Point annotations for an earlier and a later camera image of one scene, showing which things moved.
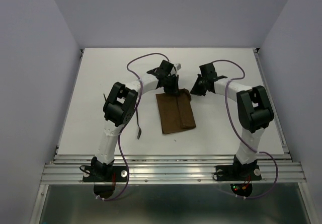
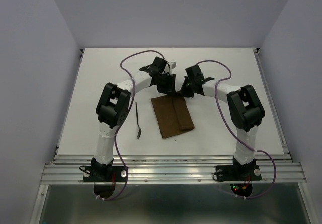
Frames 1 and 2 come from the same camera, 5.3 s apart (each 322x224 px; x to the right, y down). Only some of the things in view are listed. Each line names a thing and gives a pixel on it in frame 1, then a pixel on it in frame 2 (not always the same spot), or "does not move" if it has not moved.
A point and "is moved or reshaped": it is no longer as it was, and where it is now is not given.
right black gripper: (195, 90) → (183, 91)
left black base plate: (104, 173) does not move
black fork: (139, 128) does not move
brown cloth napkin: (175, 112) is moved or reshaped
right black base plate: (228, 172) does not move
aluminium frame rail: (173, 169) does not move
